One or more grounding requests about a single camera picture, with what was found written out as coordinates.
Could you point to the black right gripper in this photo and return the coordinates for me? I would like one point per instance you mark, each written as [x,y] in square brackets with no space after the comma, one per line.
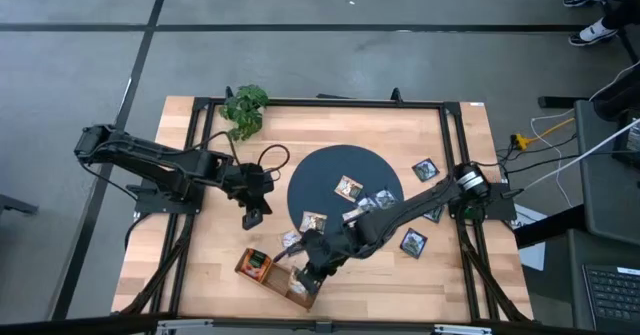
[327,250]

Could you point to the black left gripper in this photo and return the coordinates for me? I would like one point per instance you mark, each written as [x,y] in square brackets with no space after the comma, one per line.
[250,187]

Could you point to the wooden tea organizer box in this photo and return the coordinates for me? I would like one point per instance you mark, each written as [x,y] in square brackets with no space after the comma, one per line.
[277,280]

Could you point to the orange tea packet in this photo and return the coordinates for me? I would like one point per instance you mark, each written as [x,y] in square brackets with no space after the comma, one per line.
[255,267]

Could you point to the round dark blue placemat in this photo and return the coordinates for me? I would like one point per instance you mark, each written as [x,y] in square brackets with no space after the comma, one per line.
[320,175]

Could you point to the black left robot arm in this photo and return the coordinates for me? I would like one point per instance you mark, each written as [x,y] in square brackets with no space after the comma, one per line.
[150,155]

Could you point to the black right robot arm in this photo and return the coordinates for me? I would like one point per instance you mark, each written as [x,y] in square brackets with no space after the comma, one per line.
[415,205]

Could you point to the green potted plant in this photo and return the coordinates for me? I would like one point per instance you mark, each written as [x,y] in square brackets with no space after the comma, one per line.
[245,110]

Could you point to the white paper sheet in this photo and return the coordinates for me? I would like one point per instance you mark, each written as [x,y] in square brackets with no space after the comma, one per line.
[532,255]

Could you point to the white sticker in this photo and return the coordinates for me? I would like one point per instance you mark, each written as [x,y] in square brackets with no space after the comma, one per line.
[477,104]

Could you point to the black floor stand foot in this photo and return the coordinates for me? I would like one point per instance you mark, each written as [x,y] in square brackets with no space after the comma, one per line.
[17,206]

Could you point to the black metal bar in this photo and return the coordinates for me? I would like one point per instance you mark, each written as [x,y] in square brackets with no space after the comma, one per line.
[560,102]
[550,226]

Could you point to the grey laptop table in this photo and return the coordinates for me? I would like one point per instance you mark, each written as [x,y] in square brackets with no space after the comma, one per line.
[575,285]

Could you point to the grey side table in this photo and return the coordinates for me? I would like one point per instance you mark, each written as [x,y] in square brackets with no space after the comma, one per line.
[605,200]

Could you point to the black laptop keyboard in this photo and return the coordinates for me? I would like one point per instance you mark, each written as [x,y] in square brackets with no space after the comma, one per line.
[615,295]

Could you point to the person's leg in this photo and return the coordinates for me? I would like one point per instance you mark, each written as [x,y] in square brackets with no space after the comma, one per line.
[625,15]

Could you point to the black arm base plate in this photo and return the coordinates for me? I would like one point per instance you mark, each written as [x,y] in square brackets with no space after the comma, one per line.
[147,205]
[505,212]

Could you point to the silver aluminium bracket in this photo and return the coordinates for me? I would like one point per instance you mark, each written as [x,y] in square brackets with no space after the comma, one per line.
[462,330]
[185,325]

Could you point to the black aluminium table frame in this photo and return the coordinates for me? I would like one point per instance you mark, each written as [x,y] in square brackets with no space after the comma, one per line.
[410,104]

